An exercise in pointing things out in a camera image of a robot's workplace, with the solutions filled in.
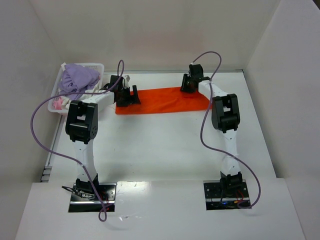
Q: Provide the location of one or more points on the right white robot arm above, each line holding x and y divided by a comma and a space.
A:
225, 118

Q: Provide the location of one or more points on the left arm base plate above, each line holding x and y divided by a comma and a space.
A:
83, 202

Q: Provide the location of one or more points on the white plastic laundry basket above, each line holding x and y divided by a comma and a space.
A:
55, 92

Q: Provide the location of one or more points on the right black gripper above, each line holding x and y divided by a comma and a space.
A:
186, 86

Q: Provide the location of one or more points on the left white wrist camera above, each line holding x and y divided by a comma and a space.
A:
126, 79

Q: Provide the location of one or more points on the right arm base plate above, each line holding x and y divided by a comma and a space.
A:
218, 199

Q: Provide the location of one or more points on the purple t shirt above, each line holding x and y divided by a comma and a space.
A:
77, 78

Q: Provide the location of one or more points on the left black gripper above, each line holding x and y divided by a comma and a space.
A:
129, 96

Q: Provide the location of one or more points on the orange t shirt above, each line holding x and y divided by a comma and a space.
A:
165, 100

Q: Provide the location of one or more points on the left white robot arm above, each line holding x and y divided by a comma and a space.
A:
82, 127

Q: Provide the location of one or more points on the white t shirt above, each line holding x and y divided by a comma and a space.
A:
66, 99

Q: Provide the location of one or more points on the pink cloth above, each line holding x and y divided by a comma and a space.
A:
57, 103

